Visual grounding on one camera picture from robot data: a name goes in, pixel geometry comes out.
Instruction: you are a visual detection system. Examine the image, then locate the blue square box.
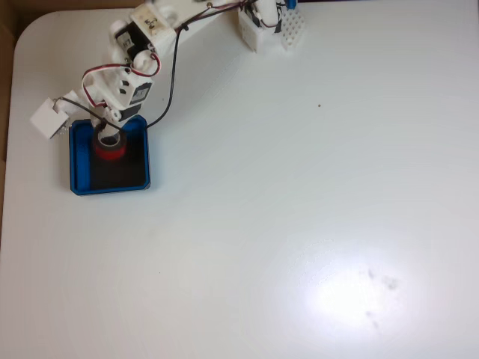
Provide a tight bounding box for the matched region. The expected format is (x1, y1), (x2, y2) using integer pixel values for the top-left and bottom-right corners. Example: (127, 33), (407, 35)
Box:
(68, 114), (153, 196)

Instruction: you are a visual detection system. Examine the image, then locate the white square camera box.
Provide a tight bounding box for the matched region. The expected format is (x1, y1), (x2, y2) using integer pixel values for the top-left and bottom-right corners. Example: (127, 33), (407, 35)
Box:
(29, 97), (71, 141)

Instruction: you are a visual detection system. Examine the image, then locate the white perforated base plate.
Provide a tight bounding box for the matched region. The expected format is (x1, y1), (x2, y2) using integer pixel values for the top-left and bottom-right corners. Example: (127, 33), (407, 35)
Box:
(278, 7), (307, 53)

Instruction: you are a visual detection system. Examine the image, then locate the red white servo wire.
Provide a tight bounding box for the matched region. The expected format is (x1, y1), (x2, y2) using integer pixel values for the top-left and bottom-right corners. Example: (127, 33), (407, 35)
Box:
(81, 52), (164, 110)

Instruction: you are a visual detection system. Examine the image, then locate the red tape roll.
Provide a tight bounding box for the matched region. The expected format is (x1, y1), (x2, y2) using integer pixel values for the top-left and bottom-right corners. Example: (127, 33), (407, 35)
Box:
(92, 131), (127, 162)

